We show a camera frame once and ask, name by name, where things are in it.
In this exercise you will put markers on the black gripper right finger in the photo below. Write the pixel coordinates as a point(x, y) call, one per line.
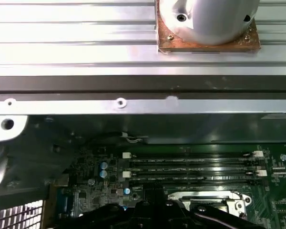
point(176, 217)

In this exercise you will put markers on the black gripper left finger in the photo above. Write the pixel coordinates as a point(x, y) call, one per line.
point(124, 217)

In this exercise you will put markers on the metal socket cover frame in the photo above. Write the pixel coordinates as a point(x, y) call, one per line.
point(232, 199)

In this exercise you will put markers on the black RAM slot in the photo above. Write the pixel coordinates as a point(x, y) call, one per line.
point(193, 156)
point(205, 180)
point(193, 174)
point(193, 165)

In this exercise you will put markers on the CPU socket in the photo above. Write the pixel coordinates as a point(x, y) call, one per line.
point(245, 210)

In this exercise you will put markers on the blue-topped round capacitor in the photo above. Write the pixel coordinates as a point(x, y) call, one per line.
point(127, 190)
point(103, 173)
point(103, 165)
point(124, 208)

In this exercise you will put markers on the blue rear port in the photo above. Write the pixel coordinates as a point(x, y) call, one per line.
point(65, 201)

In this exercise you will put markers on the green motherboard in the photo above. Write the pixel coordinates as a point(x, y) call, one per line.
point(276, 190)

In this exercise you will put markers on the black open PC case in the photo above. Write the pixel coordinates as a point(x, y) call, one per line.
point(143, 83)

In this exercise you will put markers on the square brown base plate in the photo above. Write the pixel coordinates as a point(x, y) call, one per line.
point(251, 38)

